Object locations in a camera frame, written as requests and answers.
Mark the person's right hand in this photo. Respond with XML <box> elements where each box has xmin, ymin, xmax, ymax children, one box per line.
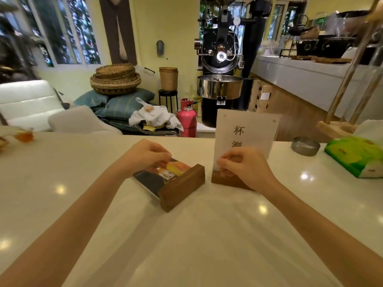
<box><xmin>216</xmin><ymin>147</ymin><xmax>280</xmax><ymax>192</ymax></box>

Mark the person's left hand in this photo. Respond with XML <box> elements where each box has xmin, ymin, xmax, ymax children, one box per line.
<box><xmin>119</xmin><ymin>139</ymin><xmax>173</xmax><ymax>178</ymax></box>

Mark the colourful picture card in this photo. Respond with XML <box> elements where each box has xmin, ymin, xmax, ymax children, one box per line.
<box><xmin>133</xmin><ymin>158</ymin><xmax>192</xmax><ymax>200</ymax></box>

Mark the white paper sign card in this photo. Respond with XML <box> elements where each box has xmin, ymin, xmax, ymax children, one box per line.
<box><xmin>212</xmin><ymin>109</ymin><xmax>280</xmax><ymax>171</ymax></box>

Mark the person's right forearm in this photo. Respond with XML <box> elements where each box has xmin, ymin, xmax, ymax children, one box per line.
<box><xmin>260</xmin><ymin>180</ymin><xmax>383</xmax><ymax>287</ymax></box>

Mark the person's left forearm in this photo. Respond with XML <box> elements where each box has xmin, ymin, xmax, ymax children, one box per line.
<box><xmin>0</xmin><ymin>164</ymin><xmax>133</xmax><ymax>287</ymax></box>

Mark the dark wooden card stand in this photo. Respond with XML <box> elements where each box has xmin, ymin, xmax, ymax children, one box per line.
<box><xmin>158</xmin><ymin>164</ymin><xmax>206</xmax><ymax>213</ymax></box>
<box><xmin>211</xmin><ymin>170</ymin><xmax>255</xmax><ymax>192</ymax></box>

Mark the white crumpled cloth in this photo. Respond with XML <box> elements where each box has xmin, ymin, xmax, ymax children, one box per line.
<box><xmin>129</xmin><ymin>105</ymin><xmax>184</xmax><ymax>132</ymax></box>

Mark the red gas cylinder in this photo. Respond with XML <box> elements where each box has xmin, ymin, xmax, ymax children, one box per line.
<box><xmin>176</xmin><ymin>98</ymin><xmax>197</xmax><ymax>138</ymax></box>

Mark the black round stool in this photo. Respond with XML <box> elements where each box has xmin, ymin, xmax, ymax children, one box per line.
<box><xmin>158</xmin><ymin>89</ymin><xmax>179</xmax><ymax>114</ymax></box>

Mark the blue striped cushion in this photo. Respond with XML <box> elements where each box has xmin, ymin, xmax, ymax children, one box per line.
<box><xmin>95</xmin><ymin>88</ymin><xmax>155</xmax><ymax>120</ymax></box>

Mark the tall woven basket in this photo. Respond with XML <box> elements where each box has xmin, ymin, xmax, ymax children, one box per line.
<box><xmin>159</xmin><ymin>67</ymin><xmax>179</xmax><ymax>92</ymax></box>

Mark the round metal ashtray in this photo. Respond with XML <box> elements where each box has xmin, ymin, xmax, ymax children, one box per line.
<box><xmin>291</xmin><ymin>136</ymin><xmax>321</xmax><ymax>156</ymax></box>

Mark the white shell chair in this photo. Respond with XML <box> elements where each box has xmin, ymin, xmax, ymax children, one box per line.
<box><xmin>47</xmin><ymin>105</ymin><xmax>123</xmax><ymax>136</ymax></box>

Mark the stack of flat woven baskets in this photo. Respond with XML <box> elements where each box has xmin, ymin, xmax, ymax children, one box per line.
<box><xmin>90</xmin><ymin>63</ymin><xmax>142</xmax><ymax>96</ymax></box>

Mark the plain blue cushion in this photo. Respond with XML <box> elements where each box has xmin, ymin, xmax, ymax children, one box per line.
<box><xmin>74</xmin><ymin>90</ymin><xmax>110</xmax><ymax>112</ymax></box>

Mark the black coffee roaster machine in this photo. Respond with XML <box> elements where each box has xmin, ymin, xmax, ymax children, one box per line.
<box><xmin>194</xmin><ymin>0</ymin><xmax>268</xmax><ymax>129</ymax></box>

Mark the white service counter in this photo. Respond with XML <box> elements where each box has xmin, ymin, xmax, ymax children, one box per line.
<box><xmin>251</xmin><ymin>54</ymin><xmax>383</xmax><ymax>124</ymax></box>

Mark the green tissue pack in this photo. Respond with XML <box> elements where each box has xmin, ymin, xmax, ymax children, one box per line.
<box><xmin>324</xmin><ymin>136</ymin><xmax>383</xmax><ymax>179</ymax></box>

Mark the amber drinking glass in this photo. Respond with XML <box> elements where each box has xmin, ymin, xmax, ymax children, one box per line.
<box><xmin>12</xmin><ymin>128</ymin><xmax>35</xmax><ymax>144</ymax></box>

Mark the light wooden rack stand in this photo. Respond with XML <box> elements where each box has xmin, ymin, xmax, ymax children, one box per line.
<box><xmin>316</xmin><ymin>0</ymin><xmax>383</xmax><ymax>140</ymax></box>

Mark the white padded armchair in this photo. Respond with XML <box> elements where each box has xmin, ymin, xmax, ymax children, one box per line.
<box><xmin>0</xmin><ymin>80</ymin><xmax>66</xmax><ymax>132</ymax></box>

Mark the white plastic bag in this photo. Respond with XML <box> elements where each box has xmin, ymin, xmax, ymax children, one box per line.
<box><xmin>352</xmin><ymin>119</ymin><xmax>383</xmax><ymax>141</ymax></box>

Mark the black kettle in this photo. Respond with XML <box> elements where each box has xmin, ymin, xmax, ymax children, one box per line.
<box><xmin>288</xmin><ymin>14</ymin><xmax>309</xmax><ymax>36</ymax></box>

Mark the white framed window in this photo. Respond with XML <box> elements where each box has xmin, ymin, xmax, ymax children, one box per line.
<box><xmin>0</xmin><ymin>0</ymin><xmax>102</xmax><ymax>68</ymax></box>

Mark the brown wall hanging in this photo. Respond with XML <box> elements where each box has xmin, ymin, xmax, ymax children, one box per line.
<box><xmin>98</xmin><ymin>0</ymin><xmax>138</xmax><ymax>66</ymax></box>

